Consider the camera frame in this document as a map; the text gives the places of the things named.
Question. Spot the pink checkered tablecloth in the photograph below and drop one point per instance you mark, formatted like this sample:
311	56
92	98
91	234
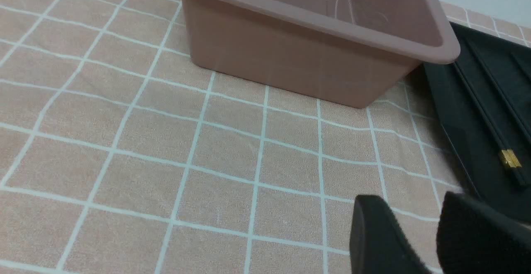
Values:
119	155

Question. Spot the pink plastic bin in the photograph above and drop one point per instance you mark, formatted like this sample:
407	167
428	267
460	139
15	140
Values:
343	51

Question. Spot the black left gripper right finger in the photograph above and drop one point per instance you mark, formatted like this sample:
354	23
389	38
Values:
473	238

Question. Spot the black plastic tray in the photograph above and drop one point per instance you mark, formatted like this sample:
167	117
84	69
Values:
470	139

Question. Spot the black chopstick gold band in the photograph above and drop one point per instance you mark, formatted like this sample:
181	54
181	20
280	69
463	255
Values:
505	154
502	79

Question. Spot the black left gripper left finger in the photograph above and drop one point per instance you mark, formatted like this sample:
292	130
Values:
377	243

